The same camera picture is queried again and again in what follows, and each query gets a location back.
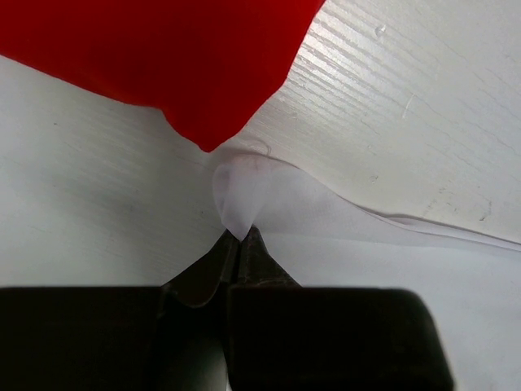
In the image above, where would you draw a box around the folded red t shirt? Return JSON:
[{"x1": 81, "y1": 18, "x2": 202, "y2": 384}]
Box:
[{"x1": 1, "y1": 0, "x2": 322, "y2": 152}]

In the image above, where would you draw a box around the white t shirt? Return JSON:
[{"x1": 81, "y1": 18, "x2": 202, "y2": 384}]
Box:
[{"x1": 212, "y1": 155, "x2": 520, "y2": 390}]

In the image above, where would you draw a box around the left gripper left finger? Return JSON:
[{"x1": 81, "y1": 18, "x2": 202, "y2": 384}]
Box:
[{"x1": 164, "y1": 231, "x2": 240, "y2": 308}]

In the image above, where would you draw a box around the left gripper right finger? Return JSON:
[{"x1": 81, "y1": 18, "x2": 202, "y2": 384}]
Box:
[{"x1": 231, "y1": 226, "x2": 300, "y2": 288}]

